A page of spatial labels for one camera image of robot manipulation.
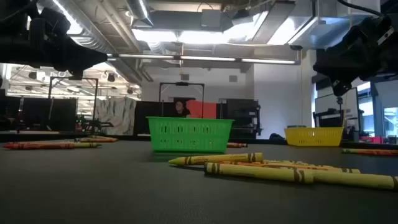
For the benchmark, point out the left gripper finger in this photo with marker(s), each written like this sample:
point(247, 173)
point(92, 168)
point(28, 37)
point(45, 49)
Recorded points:
point(81, 57)

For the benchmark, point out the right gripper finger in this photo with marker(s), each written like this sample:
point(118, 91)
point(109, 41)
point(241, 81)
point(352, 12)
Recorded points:
point(329, 68)

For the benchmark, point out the yellow crayon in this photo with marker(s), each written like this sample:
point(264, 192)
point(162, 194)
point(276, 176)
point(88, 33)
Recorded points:
point(258, 173)
point(354, 180)
point(298, 163)
point(367, 150)
point(217, 159)

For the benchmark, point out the red crayon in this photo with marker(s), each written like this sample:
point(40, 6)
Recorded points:
point(237, 145)
point(379, 153)
point(37, 146)

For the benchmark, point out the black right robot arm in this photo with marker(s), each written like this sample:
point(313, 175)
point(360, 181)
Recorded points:
point(391, 6)

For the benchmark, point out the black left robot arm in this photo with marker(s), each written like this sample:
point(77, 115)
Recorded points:
point(9, 4)

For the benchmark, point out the white board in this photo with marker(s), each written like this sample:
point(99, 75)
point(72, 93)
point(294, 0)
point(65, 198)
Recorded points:
point(326, 101)

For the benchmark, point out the small black tripod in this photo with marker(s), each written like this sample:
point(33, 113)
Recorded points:
point(339, 101)

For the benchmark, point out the black partition panel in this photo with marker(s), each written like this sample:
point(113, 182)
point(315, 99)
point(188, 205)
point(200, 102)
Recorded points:
point(62, 113)
point(141, 118)

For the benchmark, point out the grey patterned sheet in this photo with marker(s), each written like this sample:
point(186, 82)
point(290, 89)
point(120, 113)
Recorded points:
point(115, 115)

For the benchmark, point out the yellow plastic basket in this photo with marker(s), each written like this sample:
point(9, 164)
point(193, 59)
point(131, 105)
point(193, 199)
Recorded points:
point(314, 137)

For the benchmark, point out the pink box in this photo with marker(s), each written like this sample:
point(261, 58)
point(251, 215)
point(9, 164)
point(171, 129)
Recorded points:
point(371, 139)

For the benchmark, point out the black rounded bag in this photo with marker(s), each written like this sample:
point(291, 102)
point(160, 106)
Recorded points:
point(276, 137)

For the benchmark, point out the black equipment rack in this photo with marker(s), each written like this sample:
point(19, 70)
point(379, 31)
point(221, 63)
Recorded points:
point(242, 116)

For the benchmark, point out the person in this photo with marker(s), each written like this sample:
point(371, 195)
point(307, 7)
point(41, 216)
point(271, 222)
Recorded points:
point(181, 109)

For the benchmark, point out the long ceiling light strip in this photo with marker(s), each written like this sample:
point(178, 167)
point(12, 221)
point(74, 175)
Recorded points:
point(205, 58)

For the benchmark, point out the grey ceiling box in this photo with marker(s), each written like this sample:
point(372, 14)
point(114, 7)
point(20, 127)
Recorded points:
point(211, 18)

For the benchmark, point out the orange partition panel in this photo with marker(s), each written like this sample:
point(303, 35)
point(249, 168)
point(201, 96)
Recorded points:
point(202, 109)

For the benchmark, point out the green plastic basket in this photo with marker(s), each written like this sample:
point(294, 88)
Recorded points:
point(189, 135)

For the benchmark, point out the black rig frame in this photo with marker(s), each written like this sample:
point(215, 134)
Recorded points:
point(182, 83)
point(90, 78)

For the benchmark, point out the grey wall vent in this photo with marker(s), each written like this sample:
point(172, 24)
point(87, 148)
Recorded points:
point(184, 77)
point(233, 78)

